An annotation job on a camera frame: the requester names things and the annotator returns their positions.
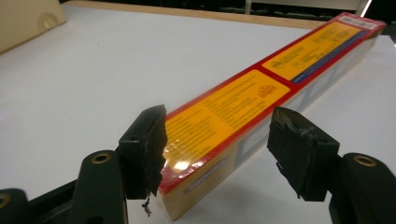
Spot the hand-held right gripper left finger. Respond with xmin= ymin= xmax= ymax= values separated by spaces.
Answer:
xmin=118 ymin=105 xmax=168 ymax=217

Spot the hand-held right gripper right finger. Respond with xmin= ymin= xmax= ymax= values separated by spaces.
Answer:
xmin=266 ymin=105 xmax=341 ymax=203

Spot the long red and yellow box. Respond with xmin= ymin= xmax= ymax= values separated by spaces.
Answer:
xmin=158 ymin=12 xmax=388 ymax=221

